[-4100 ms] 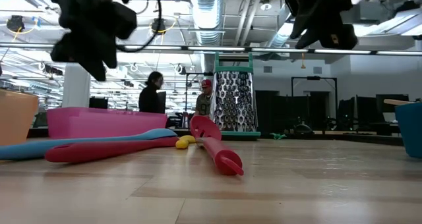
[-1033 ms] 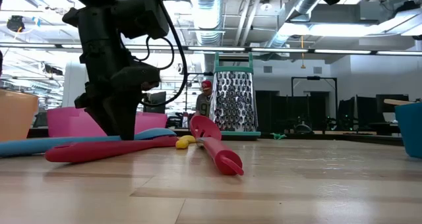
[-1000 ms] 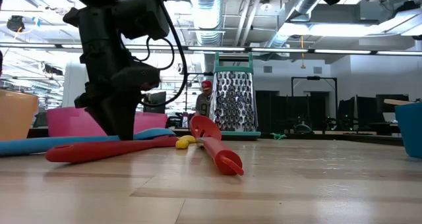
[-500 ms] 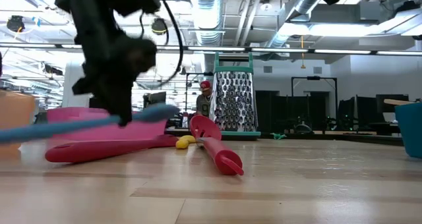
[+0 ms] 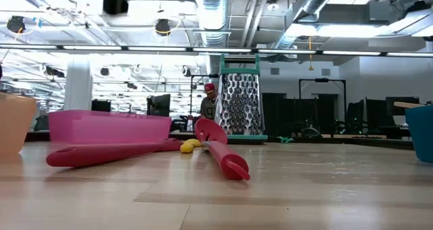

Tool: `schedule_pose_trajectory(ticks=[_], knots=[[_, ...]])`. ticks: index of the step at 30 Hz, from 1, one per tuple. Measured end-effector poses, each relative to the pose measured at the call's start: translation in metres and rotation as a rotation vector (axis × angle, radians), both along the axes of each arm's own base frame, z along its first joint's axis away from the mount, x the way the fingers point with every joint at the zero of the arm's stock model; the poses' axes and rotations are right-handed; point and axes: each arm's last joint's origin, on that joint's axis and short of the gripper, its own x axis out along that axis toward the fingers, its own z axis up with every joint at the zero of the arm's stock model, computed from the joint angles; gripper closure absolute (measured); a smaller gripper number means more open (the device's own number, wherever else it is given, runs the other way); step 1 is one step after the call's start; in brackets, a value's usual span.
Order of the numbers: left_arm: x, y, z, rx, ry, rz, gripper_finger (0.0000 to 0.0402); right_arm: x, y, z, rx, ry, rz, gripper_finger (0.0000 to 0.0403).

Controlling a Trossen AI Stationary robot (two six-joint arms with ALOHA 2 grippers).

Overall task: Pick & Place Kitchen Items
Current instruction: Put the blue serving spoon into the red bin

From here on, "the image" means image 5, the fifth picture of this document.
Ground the yellow silicone spoon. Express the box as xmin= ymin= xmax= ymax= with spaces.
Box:
xmin=179 ymin=138 xmax=202 ymax=154

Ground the red slotted spoon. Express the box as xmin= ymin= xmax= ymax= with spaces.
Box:
xmin=195 ymin=118 xmax=251 ymax=181

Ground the dark red solid spoon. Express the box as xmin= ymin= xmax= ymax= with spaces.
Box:
xmin=46 ymin=137 xmax=184 ymax=168

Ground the red spatula wooden handle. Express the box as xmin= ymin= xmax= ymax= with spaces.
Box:
xmin=394 ymin=101 xmax=428 ymax=110

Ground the person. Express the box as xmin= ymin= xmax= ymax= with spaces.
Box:
xmin=199 ymin=83 xmax=218 ymax=120

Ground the teal metal box grater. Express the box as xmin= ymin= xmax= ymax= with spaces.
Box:
xmin=211 ymin=53 xmax=269 ymax=145

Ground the long strip light bar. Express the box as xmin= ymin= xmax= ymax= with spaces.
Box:
xmin=0 ymin=43 xmax=433 ymax=58

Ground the pink plastic bin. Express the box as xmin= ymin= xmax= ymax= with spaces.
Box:
xmin=47 ymin=109 xmax=173 ymax=145

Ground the small dark office monitor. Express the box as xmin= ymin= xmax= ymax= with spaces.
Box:
xmin=91 ymin=99 xmax=112 ymax=112

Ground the white building pillar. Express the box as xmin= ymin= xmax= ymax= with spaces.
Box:
xmin=64 ymin=55 xmax=94 ymax=112

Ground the orange plastic bin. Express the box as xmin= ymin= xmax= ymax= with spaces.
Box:
xmin=0 ymin=91 xmax=37 ymax=156

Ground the blue plastic bin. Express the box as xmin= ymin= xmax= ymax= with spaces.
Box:
xmin=405 ymin=104 xmax=433 ymax=163

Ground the wide silver ventilation duct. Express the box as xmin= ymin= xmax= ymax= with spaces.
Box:
xmin=193 ymin=0 xmax=231 ymax=48

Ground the black hanging cable reel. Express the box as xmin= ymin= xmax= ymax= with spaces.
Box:
xmin=6 ymin=15 xmax=27 ymax=34
xmin=154 ymin=18 xmax=173 ymax=37

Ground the yellow hanging cord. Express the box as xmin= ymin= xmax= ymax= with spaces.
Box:
xmin=306 ymin=36 xmax=315 ymax=72

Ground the black metal gantry frame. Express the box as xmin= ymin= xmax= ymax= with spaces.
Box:
xmin=298 ymin=77 xmax=348 ymax=122

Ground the black metal table frame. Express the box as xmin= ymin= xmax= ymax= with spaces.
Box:
xmin=25 ymin=130 xmax=417 ymax=152

